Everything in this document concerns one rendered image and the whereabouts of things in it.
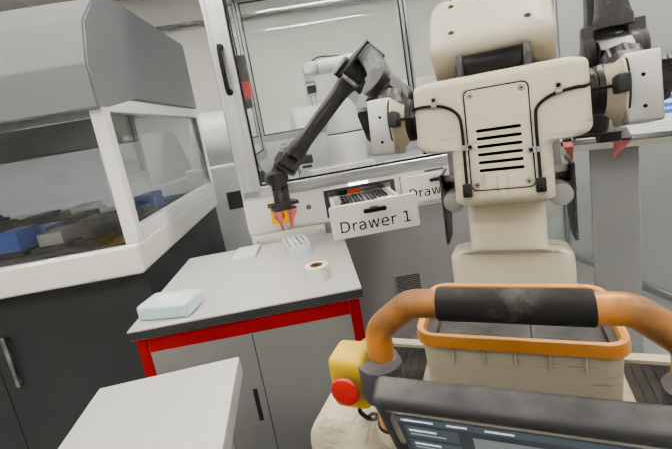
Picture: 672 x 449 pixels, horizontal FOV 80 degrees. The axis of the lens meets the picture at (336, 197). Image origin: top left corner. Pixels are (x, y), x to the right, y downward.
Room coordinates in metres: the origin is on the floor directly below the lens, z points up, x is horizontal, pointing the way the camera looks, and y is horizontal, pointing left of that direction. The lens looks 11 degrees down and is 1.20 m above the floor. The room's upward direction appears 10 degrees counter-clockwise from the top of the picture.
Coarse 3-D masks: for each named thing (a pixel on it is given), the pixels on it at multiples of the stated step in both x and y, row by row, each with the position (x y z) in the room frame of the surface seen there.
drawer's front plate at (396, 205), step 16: (336, 208) 1.26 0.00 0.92; (352, 208) 1.26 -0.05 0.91; (400, 208) 1.27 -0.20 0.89; (416, 208) 1.27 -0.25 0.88; (336, 224) 1.26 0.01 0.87; (352, 224) 1.26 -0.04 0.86; (368, 224) 1.26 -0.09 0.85; (400, 224) 1.27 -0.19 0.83; (416, 224) 1.27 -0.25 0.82; (336, 240) 1.26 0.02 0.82
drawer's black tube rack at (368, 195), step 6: (360, 192) 1.58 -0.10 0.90; (366, 192) 1.56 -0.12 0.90; (372, 192) 1.54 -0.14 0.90; (378, 192) 1.53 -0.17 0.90; (384, 192) 1.51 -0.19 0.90; (342, 198) 1.52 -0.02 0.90; (348, 198) 1.50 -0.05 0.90; (354, 198) 1.49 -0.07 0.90; (360, 198) 1.46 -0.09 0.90; (366, 198) 1.45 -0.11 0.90; (372, 198) 1.43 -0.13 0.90; (342, 204) 1.42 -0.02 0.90
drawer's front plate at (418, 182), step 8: (408, 176) 1.60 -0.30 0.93; (416, 176) 1.59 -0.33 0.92; (424, 176) 1.59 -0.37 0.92; (432, 176) 1.59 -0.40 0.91; (400, 184) 1.60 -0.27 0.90; (408, 184) 1.59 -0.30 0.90; (416, 184) 1.59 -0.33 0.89; (424, 184) 1.59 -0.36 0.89; (432, 184) 1.59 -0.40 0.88; (408, 192) 1.59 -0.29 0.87; (424, 192) 1.59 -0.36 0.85; (432, 192) 1.59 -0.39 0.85; (440, 192) 1.59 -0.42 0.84; (424, 200) 1.59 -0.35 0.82
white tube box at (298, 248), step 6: (282, 240) 1.44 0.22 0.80; (288, 240) 1.43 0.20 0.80; (300, 240) 1.40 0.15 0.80; (288, 246) 1.35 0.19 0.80; (294, 246) 1.34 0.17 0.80; (300, 246) 1.34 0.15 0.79; (306, 246) 1.35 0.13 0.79; (288, 252) 1.33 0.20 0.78; (294, 252) 1.34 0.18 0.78; (300, 252) 1.34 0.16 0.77; (306, 252) 1.35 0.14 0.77
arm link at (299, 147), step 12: (348, 60) 1.32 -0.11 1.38; (336, 72) 1.32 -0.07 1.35; (336, 84) 1.34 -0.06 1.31; (348, 84) 1.33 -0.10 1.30; (336, 96) 1.33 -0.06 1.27; (324, 108) 1.34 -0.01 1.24; (336, 108) 1.35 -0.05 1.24; (312, 120) 1.36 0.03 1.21; (324, 120) 1.35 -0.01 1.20; (312, 132) 1.36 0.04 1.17; (300, 144) 1.37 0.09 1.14; (288, 156) 1.39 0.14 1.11; (300, 156) 1.38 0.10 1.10; (288, 168) 1.39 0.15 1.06
